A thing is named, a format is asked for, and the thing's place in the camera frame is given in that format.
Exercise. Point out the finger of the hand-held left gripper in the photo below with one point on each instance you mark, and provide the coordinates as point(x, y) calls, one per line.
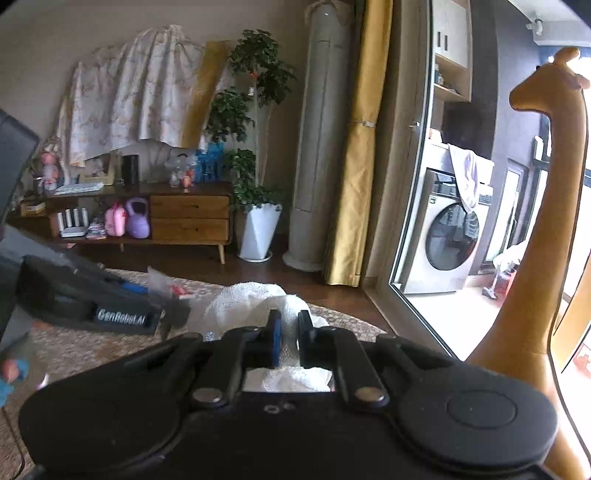
point(178, 311)

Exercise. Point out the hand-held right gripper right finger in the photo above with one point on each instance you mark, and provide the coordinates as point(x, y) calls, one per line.
point(304, 337)

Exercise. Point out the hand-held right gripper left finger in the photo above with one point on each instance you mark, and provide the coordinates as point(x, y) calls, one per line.
point(275, 337)

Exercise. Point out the small clear toy packet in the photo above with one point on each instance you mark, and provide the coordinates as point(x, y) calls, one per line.
point(159, 281)

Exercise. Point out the white mesh cloth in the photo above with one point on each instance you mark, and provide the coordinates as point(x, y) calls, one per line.
point(249, 300)

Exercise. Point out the beige lace tablecloth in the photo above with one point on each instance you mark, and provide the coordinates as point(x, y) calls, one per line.
point(92, 355)

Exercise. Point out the white router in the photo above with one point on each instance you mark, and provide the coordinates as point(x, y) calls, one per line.
point(74, 226)

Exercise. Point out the pink toy bag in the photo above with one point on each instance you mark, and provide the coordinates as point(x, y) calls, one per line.
point(115, 224)

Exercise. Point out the purple kettlebell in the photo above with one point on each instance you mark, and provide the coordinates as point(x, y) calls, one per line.
point(137, 224)

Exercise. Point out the small cardboard box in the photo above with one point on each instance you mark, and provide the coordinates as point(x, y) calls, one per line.
point(32, 208)

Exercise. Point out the wooden tv cabinet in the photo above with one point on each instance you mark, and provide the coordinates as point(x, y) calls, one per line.
point(189, 207)

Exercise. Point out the white plant pot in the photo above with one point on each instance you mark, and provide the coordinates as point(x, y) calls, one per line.
point(258, 230)

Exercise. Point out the white keyboard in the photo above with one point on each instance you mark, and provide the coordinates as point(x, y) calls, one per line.
point(78, 188)

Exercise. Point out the pink doll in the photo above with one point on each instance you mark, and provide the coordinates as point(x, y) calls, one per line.
point(48, 166)

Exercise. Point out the black speaker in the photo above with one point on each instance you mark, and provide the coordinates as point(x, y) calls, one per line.
point(130, 170)

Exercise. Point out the clear toy package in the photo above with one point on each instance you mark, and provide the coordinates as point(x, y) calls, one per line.
point(178, 173)

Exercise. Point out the white washing machine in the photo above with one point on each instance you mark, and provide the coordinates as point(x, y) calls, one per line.
point(420, 258)

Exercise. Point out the dark grey panel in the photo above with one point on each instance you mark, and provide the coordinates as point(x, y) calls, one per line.
point(14, 161)

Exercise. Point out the blue plastic toys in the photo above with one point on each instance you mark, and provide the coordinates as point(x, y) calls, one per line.
point(211, 161)

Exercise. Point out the yellow curtain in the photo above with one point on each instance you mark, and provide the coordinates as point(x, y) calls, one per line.
point(355, 184)

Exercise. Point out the upright vacuum cleaner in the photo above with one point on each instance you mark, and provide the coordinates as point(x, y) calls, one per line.
point(493, 284)

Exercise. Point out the beige tower air conditioner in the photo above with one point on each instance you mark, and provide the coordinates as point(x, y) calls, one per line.
point(318, 138)

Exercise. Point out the floral cover cloth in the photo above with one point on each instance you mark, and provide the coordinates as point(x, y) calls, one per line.
point(129, 92)

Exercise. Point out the yellow board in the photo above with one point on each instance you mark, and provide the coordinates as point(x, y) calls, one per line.
point(207, 87)

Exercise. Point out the pale cloth on washer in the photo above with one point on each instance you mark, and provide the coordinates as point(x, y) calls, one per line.
point(466, 175)

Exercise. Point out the yellow leather giraffe seat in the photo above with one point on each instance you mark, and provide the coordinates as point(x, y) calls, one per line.
point(531, 277)

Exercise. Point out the green potted plant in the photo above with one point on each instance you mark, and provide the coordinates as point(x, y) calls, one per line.
point(258, 55)

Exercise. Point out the picture frame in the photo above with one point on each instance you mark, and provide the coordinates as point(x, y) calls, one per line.
point(99, 170)

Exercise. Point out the white wall cupboard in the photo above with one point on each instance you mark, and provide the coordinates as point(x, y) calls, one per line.
point(450, 37)

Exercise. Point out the white security camera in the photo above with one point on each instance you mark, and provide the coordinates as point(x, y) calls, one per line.
point(535, 26)

